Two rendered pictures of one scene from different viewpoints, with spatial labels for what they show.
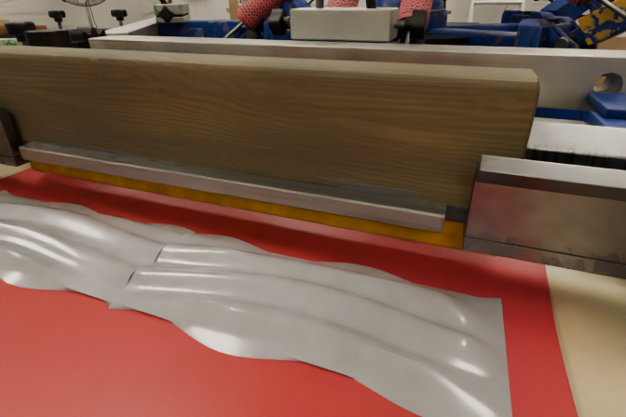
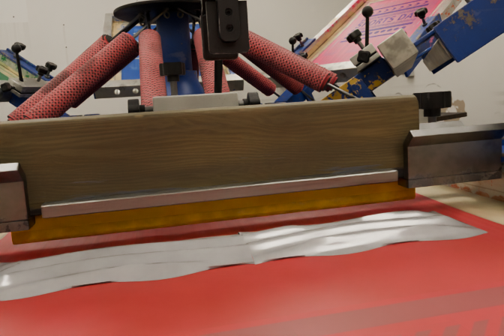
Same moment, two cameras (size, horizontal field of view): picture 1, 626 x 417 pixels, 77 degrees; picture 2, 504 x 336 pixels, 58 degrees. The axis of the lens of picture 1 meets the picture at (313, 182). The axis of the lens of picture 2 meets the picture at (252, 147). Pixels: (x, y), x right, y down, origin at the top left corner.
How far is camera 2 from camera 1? 0.27 m
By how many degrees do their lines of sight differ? 36
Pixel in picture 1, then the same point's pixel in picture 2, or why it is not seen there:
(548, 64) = not seen: hidden behind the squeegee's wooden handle
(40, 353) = (254, 283)
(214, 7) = not seen: outside the picture
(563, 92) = not seen: hidden behind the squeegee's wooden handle
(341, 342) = (400, 229)
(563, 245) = (449, 170)
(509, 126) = (410, 118)
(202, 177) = (244, 185)
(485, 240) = (418, 179)
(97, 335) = (272, 271)
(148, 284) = (264, 248)
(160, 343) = (313, 261)
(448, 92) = (382, 106)
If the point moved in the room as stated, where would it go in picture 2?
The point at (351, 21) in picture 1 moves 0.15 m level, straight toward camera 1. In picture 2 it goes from (208, 103) to (254, 100)
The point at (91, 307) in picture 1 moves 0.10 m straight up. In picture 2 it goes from (243, 268) to (233, 116)
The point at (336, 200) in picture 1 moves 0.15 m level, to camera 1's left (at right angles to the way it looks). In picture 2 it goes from (340, 177) to (177, 208)
